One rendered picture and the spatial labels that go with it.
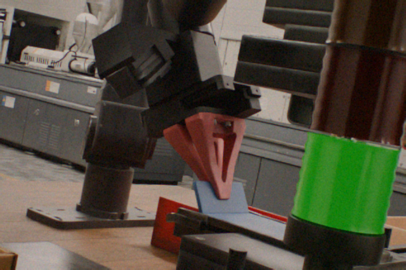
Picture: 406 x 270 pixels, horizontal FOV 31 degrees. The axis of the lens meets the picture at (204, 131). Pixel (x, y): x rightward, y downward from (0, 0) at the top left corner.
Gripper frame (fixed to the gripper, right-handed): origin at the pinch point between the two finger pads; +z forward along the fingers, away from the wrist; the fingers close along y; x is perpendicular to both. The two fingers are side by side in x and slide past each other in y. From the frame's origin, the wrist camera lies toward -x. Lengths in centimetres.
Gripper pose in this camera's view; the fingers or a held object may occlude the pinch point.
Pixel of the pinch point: (219, 191)
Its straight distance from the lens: 66.8
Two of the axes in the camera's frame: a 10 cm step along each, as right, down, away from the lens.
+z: 2.1, 9.4, -2.7
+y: 7.5, -3.3, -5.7
